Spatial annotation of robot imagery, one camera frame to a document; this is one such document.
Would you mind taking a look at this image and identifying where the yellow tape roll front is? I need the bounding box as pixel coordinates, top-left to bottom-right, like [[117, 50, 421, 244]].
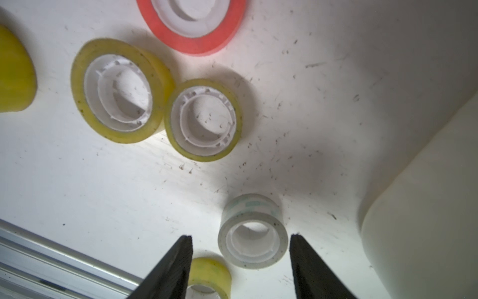
[[185, 257, 232, 299]]

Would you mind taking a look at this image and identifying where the white storage box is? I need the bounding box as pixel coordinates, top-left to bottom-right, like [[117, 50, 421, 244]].
[[361, 97, 478, 299]]

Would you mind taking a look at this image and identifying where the red tape roll right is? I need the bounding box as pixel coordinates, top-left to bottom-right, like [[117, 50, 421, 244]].
[[137, 1, 247, 56]]

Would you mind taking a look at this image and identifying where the aluminium front rail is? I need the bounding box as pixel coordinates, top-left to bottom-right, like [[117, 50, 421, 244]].
[[1, 221, 142, 299]]

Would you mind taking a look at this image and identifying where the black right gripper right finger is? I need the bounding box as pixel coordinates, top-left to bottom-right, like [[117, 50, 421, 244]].
[[290, 234, 356, 299]]

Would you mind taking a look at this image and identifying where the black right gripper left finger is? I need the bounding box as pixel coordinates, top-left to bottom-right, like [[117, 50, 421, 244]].
[[128, 235, 193, 299]]

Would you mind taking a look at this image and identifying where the yellow tape roll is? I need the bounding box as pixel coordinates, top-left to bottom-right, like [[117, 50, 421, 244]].
[[70, 38, 175, 144], [1, 25, 37, 113], [164, 79, 243, 162], [185, 257, 232, 299]]

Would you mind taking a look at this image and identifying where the clear transparent tape roll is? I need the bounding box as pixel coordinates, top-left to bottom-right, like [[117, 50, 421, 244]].
[[218, 194, 288, 269]]

